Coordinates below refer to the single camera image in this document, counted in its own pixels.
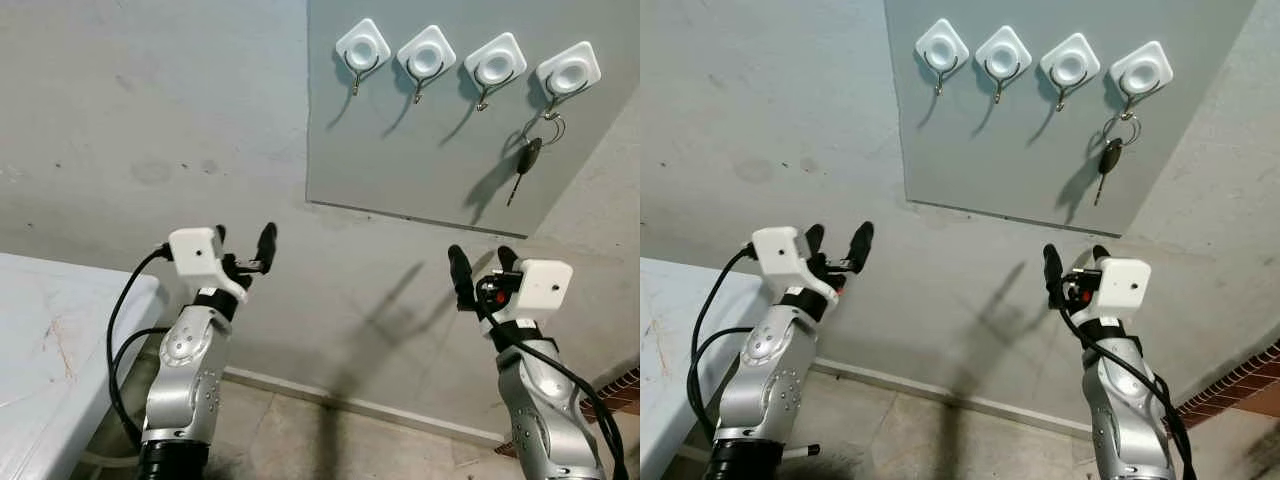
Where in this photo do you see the red brick ledge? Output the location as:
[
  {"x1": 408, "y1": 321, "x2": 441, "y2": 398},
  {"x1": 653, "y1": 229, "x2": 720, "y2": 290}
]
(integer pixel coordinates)
[
  {"x1": 1175, "y1": 340, "x2": 1280, "y2": 429},
  {"x1": 580, "y1": 367, "x2": 641, "y2": 416}
]

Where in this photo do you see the white plastic table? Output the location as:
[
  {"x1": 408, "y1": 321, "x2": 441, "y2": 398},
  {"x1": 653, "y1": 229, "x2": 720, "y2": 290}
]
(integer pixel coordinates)
[
  {"x1": 0, "y1": 252, "x2": 166, "y2": 480},
  {"x1": 640, "y1": 257, "x2": 746, "y2": 480}
]

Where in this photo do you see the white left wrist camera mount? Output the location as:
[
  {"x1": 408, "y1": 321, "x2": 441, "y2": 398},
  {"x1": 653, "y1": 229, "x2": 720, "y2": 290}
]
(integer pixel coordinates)
[
  {"x1": 751, "y1": 226, "x2": 839, "y2": 304},
  {"x1": 168, "y1": 227, "x2": 249, "y2": 303}
]

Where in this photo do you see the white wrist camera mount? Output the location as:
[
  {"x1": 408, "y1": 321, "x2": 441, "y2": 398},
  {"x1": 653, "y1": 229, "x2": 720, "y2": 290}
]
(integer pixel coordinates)
[
  {"x1": 517, "y1": 259, "x2": 574, "y2": 323},
  {"x1": 168, "y1": 227, "x2": 249, "y2": 303},
  {"x1": 751, "y1": 226, "x2": 839, "y2": 304},
  {"x1": 1098, "y1": 258, "x2": 1152, "y2": 326}
]

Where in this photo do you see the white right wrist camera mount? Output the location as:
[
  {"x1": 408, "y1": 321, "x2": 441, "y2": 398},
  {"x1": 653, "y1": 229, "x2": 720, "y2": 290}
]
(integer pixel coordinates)
[
  {"x1": 517, "y1": 259, "x2": 574, "y2": 323},
  {"x1": 1098, "y1": 258, "x2": 1152, "y2": 326}
]

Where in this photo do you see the black-headed key on ring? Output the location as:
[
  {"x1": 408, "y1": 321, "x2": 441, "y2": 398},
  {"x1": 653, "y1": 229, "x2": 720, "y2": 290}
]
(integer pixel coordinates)
[
  {"x1": 505, "y1": 112, "x2": 567, "y2": 208},
  {"x1": 1093, "y1": 112, "x2": 1141, "y2": 207}
]

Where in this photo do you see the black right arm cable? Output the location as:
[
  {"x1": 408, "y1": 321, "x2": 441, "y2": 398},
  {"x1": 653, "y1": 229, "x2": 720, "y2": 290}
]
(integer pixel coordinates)
[
  {"x1": 478, "y1": 290, "x2": 629, "y2": 480},
  {"x1": 1060, "y1": 305, "x2": 1198, "y2": 480}
]

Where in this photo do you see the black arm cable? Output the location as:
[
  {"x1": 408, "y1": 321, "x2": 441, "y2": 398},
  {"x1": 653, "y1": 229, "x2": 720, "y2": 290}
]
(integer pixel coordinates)
[
  {"x1": 1060, "y1": 305, "x2": 1198, "y2": 480},
  {"x1": 106, "y1": 245, "x2": 173, "y2": 446},
  {"x1": 478, "y1": 290, "x2": 629, "y2": 480},
  {"x1": 686, "y1": 245, "x2": 756, "y2": 441}
]

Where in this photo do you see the grey wall board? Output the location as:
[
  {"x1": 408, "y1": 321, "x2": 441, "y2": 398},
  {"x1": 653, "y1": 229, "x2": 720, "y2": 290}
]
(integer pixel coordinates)
[
  {"x1": 305, "y1": 0, "x2": 641, "y2": 239},
  {"x1": 884, "y1": 0, "x2": 1259, "y2": 238}
]

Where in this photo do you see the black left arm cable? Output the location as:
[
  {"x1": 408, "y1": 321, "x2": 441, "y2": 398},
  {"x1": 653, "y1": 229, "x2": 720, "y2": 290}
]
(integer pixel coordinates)
[
  {"x1": 686, "y1": 245, "x2": 756, "y2": 441},
  {"x1": 106, "y1": 245, "x2": 173, "y2": 446}
]

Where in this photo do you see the white adhesive wall hook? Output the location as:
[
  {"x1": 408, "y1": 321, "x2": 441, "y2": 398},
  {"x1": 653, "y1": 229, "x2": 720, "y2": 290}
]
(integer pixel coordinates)
[
  {"x1": 915, "y1": 18, "x2": 970, "y2": 96},
  {"x1": 396, "y1": 25, "x2": 457, "y2": 105},
  {"x1": 334, "y1": 18, "x2": 392, "y2": 97},
  {"x1": 1109, "y1": 40, "x2": 1174, "y2": 121},
  {"x1": 463, "y1": 32, "x2": 528, "y2": 112},
  {"x1": 1040, "y1": 33, "x2": 1101, "y2": 111},
  {"x1": 535, "y1": 41, "x2": 603, "y2": 121},
  {"x1": 975, "y1": 25, "x2": 1032, "y2": 104}
]

